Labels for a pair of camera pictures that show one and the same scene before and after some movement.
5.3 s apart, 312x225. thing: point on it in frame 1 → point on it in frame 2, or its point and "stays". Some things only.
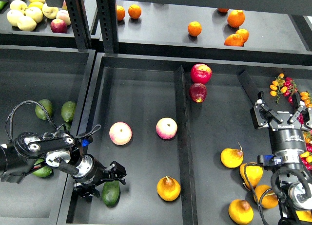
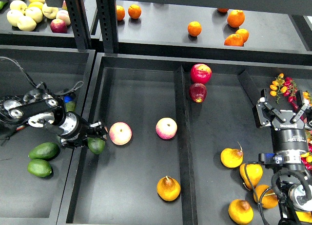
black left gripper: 90,171 → 75,129
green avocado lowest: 43,172 stays
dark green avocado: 111,193 → 96,145
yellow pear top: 232,158 stays
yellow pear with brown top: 168,188 stays
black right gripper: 287,137 stays
